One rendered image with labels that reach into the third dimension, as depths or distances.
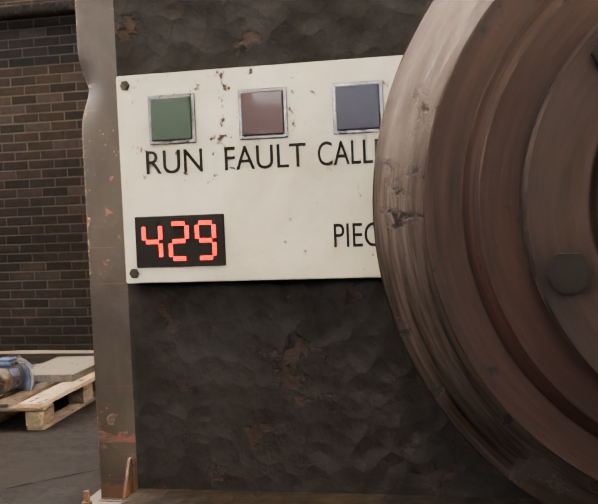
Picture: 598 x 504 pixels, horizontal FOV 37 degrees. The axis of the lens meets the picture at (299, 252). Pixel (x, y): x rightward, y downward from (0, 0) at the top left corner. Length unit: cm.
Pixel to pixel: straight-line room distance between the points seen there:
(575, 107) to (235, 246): 35
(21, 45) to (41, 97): 45
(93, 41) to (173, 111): 273
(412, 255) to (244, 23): 29
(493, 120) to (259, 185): 26
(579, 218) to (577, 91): 7
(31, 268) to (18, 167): 83
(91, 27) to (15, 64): 426
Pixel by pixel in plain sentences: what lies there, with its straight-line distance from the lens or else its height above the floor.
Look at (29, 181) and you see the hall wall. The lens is 761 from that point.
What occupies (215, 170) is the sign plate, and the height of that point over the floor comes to 115.
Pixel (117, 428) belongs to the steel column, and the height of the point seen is 31.
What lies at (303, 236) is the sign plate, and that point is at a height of 110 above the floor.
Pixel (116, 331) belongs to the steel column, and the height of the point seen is 68.
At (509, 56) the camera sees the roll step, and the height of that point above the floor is 121.
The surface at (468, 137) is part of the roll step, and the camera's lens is 58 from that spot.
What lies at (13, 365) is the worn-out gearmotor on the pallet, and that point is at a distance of 522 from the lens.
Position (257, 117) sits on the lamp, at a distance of 75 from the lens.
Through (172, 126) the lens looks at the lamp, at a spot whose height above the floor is 119.
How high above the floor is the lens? 112
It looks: 3 degrees down
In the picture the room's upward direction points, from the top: 2 degrees counter-clockwise
